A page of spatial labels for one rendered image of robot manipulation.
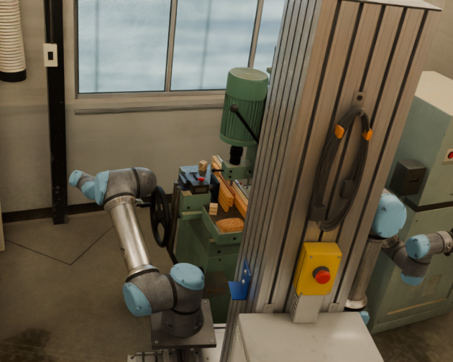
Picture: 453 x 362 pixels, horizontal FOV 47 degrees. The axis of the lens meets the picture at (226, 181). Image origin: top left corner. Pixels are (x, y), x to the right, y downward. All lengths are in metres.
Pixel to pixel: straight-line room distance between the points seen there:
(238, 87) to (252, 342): 1.18
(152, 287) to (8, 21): 1.81
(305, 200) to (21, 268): 2.48
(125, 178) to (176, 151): 1.94
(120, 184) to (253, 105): 0.69
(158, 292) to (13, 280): 1.76
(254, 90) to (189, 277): 0.85
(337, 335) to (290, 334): 0.12
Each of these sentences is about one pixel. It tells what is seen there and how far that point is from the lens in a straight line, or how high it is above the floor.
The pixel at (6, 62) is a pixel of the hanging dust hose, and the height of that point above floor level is 1.20.
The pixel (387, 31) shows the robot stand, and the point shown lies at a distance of 1.10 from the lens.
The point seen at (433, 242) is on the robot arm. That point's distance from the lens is 1.87.
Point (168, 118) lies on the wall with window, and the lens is 3.65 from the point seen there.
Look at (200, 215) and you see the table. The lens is 2.38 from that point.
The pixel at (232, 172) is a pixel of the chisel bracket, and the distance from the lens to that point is 2.39.
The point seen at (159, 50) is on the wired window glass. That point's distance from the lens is 3.53.
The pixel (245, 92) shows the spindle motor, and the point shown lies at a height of 1.45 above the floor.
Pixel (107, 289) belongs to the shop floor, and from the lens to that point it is 3.25.
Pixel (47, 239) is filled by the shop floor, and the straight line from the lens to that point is 3.65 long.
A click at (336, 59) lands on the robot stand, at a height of 1.91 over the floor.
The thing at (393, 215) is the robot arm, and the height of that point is 1.42.
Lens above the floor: 2.18
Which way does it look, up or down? 30 degrees down
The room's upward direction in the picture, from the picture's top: 9 degrees clockwise
